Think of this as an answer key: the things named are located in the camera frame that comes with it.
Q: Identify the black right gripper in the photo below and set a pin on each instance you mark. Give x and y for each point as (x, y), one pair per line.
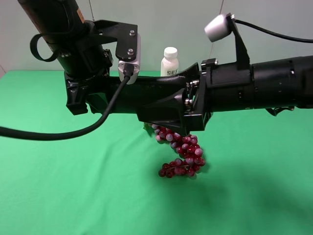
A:
(217, 88)

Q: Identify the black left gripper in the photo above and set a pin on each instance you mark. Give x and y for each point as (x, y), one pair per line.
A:
(87, 72)

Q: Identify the black leather pouch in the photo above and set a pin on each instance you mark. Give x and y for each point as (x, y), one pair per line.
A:
(129, 100)

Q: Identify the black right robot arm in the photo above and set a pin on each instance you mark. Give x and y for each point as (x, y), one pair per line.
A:
(279, 85)

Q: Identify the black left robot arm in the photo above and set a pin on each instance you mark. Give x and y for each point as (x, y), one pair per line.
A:
(61, 27)

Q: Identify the white milk bottle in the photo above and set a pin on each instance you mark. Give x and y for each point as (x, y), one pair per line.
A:
(169, 63)

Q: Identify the red grape bunch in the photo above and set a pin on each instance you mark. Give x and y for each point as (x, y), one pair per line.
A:
(190, 158)

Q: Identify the green tablecloth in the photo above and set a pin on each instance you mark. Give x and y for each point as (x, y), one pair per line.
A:
(258, 180)

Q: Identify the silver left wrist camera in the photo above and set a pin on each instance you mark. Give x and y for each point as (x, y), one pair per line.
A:
(135, 62)

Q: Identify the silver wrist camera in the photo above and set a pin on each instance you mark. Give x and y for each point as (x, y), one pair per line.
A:
(135, 62)
(217, 29)

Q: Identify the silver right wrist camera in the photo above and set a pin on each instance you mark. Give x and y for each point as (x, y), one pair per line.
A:
(217, 29)

